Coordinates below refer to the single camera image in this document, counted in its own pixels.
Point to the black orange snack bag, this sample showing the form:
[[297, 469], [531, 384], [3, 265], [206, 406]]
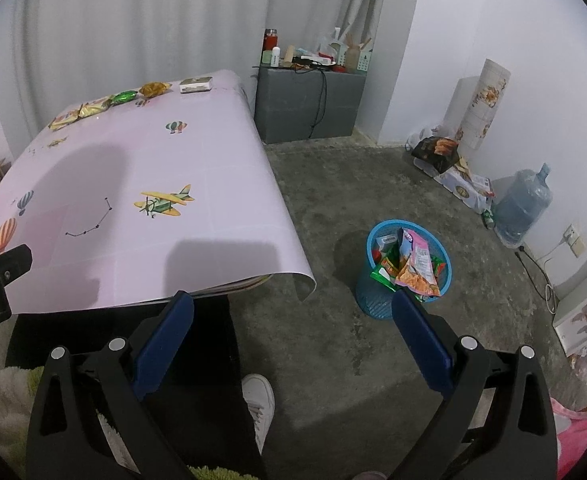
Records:
[[433, 152]]

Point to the green red snack bag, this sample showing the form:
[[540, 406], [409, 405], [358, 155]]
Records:
[[437, 265]]

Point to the red green bottle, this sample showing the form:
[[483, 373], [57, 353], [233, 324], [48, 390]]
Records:
[[270, 40]]

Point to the pink snack bag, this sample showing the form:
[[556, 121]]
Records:
[[416, 265]]

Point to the small green bottle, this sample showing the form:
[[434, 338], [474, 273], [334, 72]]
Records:
[[488, 218]]

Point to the brown cardboard tube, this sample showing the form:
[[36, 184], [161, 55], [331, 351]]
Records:
[[289, 57]]

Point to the wall socket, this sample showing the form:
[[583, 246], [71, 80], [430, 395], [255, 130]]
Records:
[[576, 242]]

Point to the white green utensil holder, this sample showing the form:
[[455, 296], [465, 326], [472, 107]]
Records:
[[358, 57]]

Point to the white printed carton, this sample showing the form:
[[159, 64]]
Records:
[[466, 187]]

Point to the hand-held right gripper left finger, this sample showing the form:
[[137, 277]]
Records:
[[166, 345]]

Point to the blue mesh wastebasket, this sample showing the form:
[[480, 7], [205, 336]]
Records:
[[373, 300]]

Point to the grey cabinet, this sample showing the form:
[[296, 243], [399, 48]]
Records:
[[288, 105]]

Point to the floral printed paper roll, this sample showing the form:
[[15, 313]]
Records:
[[491, 100]]

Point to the white curtain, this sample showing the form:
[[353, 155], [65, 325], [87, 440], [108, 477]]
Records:
[[123, 20]]

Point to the small white bottle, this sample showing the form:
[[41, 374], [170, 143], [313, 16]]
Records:
[[276, 57]]

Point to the blue water jug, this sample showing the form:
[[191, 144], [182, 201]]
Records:
[[521, 205]]

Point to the golden snack packet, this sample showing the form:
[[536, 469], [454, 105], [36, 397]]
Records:
[[154, 88]]

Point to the pink cloth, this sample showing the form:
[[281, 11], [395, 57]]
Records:
[[578, 435]]

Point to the white paper roll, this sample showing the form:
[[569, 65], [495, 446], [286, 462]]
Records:
[[461, 110]]

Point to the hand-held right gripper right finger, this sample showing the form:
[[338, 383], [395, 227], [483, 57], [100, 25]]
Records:
[[421, 345]]

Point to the blue white box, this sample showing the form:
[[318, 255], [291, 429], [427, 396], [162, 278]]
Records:
[[384, 244]]

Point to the crumpled white plastic bag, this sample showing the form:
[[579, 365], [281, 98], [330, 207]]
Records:
[[423, 135]]

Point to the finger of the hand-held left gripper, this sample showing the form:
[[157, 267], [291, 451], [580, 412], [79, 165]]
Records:
[[11, 260]]

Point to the white shoe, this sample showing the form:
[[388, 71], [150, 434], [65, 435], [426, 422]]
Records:
[[258, 400]]

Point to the black pants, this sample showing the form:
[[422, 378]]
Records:
[[208, 360]]

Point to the small yellow snack packet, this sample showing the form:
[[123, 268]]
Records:
[[63, 120], [93, 107]]

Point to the small white card box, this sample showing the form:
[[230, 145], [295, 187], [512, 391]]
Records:
[[196, 85]]

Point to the white appliance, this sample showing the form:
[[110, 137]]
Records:
[[578, 320]]

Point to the red white object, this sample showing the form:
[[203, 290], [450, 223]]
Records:
[[331, 61]]

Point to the small green snack packet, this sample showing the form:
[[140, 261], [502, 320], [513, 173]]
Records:
[[124, 97]]

